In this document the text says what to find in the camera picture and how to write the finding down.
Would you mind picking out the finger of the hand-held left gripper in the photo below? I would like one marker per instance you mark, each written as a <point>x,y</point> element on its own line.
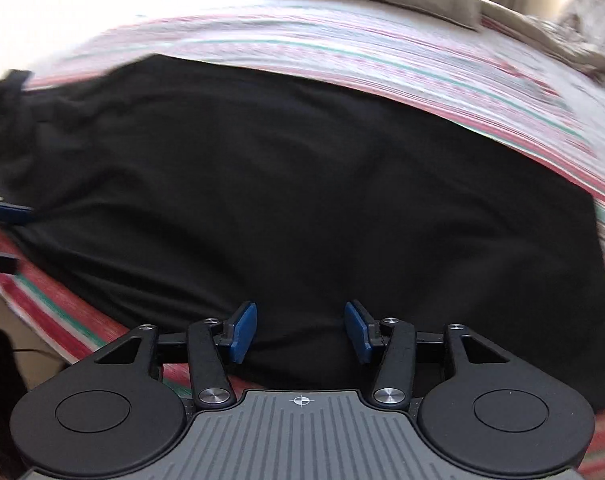
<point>0,262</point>
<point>10,212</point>

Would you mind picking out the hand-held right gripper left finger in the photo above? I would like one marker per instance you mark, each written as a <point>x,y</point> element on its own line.
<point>242,332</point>

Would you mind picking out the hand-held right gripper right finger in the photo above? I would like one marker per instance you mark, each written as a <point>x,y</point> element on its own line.
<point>357,332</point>

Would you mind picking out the black pants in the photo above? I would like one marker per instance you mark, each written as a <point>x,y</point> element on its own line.
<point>282,220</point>

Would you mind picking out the striped patterned bed sheet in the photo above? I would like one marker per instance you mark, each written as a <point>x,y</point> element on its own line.
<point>382,60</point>

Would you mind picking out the grey crumpled quilt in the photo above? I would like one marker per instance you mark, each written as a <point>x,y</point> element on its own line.
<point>547,35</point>

